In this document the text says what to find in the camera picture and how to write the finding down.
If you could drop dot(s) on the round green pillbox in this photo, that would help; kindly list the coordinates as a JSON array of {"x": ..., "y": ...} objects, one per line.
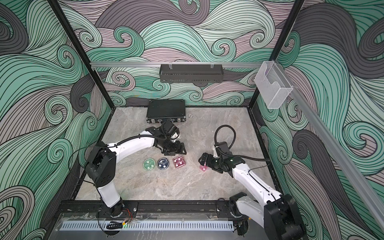
[{"x": 149, "y": 164}]

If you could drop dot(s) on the round dark blue pillbox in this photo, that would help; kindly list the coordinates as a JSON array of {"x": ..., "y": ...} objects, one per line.
[{"x": 163, "y": 163}]

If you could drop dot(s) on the aluminium wall rail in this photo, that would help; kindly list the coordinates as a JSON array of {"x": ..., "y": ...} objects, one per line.
[{"x": 137, "y": 64}]

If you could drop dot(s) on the light pink square pillbox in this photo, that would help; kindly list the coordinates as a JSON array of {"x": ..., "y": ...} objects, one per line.
[{"x": 203, "y": 168}]

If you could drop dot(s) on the black perforated wall tray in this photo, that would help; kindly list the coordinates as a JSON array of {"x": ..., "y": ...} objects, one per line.
[{"x": 191, "y": 74}]

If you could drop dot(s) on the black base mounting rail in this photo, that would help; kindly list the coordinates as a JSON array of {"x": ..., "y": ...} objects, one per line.
[{"x": 219, "y": 208}]

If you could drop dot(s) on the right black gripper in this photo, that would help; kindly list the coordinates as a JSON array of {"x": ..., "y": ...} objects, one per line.
[{"x": 209, "y": 163}]

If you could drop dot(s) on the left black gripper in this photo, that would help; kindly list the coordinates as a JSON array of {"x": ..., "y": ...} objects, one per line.
[{"x": 176, "y": 150}]

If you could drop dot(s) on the black hard carrying case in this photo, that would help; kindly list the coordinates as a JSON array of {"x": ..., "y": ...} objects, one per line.
[{"x": 160, "y": 111}]

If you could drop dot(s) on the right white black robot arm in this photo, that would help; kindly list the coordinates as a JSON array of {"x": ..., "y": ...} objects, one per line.
[{"x": 278, "y": 214}]

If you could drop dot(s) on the clear plastic wall bin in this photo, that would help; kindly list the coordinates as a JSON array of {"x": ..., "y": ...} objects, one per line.
[{"x": 273, "y": 84}]

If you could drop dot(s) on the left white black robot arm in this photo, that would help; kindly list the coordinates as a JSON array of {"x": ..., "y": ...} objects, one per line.
[{"x": 101, "y": 163}]

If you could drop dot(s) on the dark pink square pillbox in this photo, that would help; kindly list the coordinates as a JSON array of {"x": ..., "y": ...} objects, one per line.
[{"x": 179, "y": 162}]

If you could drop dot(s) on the white slotted cable duct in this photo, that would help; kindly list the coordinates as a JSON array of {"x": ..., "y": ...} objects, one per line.
[{"x": 182, "y": 225}]

